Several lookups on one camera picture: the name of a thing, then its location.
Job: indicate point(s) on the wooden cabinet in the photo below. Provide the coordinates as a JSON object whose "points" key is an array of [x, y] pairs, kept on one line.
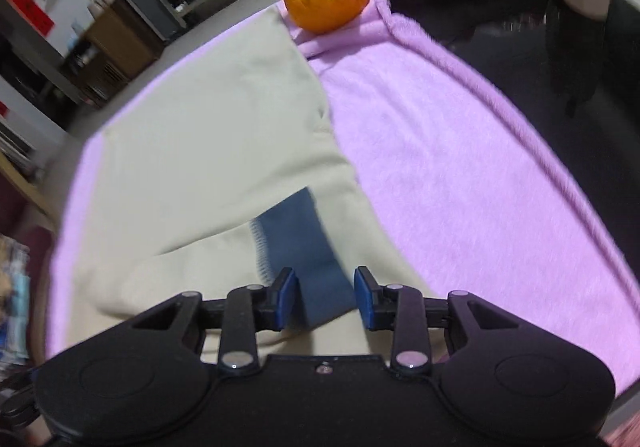
{"points": [[120, 42]]}

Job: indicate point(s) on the red wall poster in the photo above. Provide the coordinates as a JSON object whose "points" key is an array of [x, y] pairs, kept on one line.
{"points": [[20, 2]]}

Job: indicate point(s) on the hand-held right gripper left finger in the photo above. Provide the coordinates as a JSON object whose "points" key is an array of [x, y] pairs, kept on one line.
{"points": [[289, 301]]}

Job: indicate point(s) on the beige sweatshirt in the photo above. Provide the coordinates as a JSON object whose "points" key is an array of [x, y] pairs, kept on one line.
{"points": [[200, 127]]}

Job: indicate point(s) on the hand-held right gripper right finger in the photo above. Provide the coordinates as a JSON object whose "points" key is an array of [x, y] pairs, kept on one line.
{"points": [[364, 303]]}

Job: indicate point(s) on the purple fleece blanket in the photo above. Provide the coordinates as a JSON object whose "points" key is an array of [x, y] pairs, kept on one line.
{"points": [[450, 152]]}

